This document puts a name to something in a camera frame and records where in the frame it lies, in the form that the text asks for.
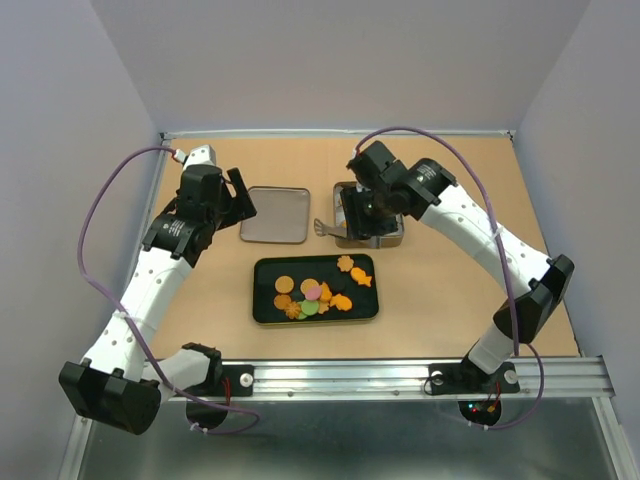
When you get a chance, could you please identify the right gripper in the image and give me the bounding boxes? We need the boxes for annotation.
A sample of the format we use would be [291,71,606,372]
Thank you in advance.
[341,184,400,241]

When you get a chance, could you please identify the metal tongs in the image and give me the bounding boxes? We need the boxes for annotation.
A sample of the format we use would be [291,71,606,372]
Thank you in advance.
[313,218,348,239]

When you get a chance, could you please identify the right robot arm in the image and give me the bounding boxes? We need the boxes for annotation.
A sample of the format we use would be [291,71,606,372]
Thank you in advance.
[342,152,575,395]

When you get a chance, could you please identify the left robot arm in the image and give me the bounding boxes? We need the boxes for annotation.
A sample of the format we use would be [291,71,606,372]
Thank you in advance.
[58,163,256,435]

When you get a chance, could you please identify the gold cookie tin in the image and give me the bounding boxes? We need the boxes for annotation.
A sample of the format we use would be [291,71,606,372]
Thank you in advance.
[333,182,404,249]

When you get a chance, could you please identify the grey tin lid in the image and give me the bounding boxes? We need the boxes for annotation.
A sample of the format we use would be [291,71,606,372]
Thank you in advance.
[240,186,311,245]

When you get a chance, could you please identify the flower shaped cookie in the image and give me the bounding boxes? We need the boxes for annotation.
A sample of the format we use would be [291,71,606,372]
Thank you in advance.
[337,255,354,272]

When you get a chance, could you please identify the fish shaped cookie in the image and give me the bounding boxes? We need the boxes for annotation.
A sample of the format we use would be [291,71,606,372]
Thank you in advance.
[350,267,373,288]

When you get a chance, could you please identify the black serving tray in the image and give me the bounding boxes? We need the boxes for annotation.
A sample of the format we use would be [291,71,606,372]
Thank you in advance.
[252,253,379,326]

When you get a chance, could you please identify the dotted round biscuit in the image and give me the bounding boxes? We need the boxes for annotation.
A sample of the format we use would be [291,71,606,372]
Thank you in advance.
[274,275,295,294]

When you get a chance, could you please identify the green sandwich cookie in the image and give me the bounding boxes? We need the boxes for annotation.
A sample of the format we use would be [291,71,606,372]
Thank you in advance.
[300,300,319,316]

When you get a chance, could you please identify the lower chocolate chip cookie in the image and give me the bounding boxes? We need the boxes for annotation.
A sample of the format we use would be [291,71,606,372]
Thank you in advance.
[273,294,292,310]

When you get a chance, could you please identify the lower swirl cookie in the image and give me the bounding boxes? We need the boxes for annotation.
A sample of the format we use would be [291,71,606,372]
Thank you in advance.
[284,301,302,320]

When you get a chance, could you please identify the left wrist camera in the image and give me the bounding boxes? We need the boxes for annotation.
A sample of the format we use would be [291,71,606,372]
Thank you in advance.
[172,144,217,170]

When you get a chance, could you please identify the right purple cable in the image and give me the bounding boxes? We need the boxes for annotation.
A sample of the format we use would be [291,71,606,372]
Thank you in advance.
[355,125,546,432]

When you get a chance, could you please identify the purple cable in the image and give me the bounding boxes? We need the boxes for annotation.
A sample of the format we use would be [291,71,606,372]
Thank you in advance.
[355,125,546,432]
[79,147,261,435]

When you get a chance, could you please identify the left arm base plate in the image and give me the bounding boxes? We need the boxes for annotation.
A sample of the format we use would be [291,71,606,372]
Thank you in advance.
[186,363,255,398]

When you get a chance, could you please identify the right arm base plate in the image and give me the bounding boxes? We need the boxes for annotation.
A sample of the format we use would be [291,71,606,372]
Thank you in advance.
[423,361,520,396]

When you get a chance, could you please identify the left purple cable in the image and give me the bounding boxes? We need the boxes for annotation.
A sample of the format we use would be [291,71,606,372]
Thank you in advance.
[79,147,261,435]

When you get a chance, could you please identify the aluminium rail frame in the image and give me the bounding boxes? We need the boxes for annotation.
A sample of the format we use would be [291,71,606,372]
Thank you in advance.
[57,130,626,480]

